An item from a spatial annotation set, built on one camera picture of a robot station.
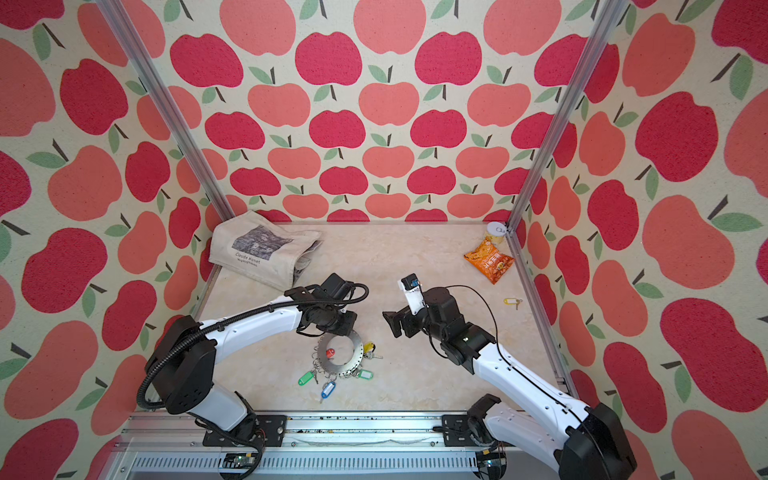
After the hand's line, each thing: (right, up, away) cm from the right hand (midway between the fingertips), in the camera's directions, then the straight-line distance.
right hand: (405, 303), depth 79 cm
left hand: (-13, -9, +6) cm, 17 cm away
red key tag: (-22, -16, +8) cm, 28 cm away
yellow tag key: (+38, -3, +19) cm, 42 cm away
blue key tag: (-21, -24, +2) cm, 32 cm away
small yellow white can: (+37, +22, +32) cm, 53 cm away
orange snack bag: (+32, +10, +25) cm, 42 cm away
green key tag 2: (-28, -22, +4) cm, 36 cm away
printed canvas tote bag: (-53, +16, +25) cm, 60 cm away
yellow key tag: (-10, -15, +9) cm, 20 cm away
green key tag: (-11, -21, +4) cm, 24 cm away
